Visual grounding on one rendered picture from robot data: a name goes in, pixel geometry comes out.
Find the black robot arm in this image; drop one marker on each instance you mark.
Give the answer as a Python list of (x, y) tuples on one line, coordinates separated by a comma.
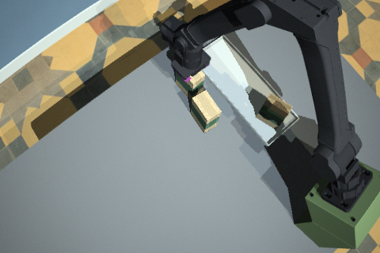
[(335, 151)]

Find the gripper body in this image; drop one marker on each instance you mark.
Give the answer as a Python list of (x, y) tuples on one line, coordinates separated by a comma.
[(191, 68)]

